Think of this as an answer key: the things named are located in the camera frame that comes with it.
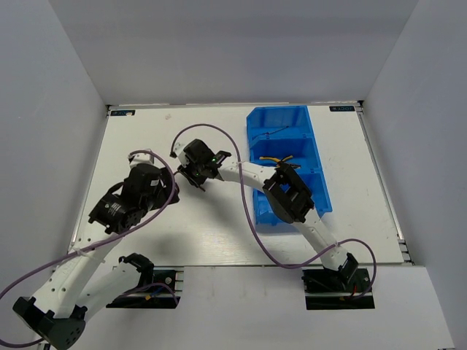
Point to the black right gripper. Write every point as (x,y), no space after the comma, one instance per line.
(185,170)

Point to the green black precision screwdriver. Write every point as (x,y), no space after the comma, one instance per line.
(268,133)

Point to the yellow needle-nose pliers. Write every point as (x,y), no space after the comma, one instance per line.
(280,161)

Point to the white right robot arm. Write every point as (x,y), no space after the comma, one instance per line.
(289,198)

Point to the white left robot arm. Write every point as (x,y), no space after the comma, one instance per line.
(59,310)

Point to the left corner label sticker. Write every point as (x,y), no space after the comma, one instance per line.
(122,112)

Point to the corner label sticker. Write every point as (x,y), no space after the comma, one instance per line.
(342,108)
(122,112)

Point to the right corner label sticker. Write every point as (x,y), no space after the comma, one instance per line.
(342,108)

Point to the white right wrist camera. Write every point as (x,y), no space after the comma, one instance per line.
(178,151)

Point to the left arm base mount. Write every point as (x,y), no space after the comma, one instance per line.
(164,293)

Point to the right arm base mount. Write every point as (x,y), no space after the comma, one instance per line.
(324,292)

